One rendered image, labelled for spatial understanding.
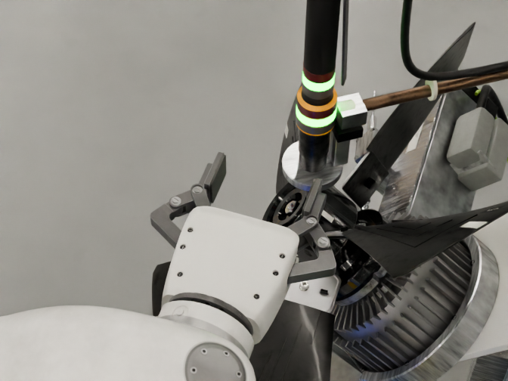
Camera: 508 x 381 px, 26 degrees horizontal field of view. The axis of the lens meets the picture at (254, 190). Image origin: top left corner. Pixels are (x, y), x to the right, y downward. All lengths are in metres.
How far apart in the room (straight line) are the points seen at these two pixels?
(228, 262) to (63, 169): 2.25
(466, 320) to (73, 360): 0.85
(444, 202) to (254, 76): 1.71
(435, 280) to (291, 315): 0.21
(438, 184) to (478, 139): 0.09
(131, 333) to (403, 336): 0.81
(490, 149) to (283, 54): 1.75
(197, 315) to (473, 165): 0.90
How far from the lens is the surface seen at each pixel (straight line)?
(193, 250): 0.93
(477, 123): 1.72
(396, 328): 1.53
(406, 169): 1.70
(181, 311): 0.88
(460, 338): 1.53
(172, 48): 3.42
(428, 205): 1.66
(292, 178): 1.25
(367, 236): 1.35
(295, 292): 1.49
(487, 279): 1.56
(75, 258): 2.97
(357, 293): 1.52
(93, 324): 0.78
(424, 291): 1.51
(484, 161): 1.70
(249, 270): 0.92
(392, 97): 1.22
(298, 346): 1.44
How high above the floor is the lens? 2.45
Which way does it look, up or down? 53 degrees down
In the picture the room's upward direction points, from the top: straight up
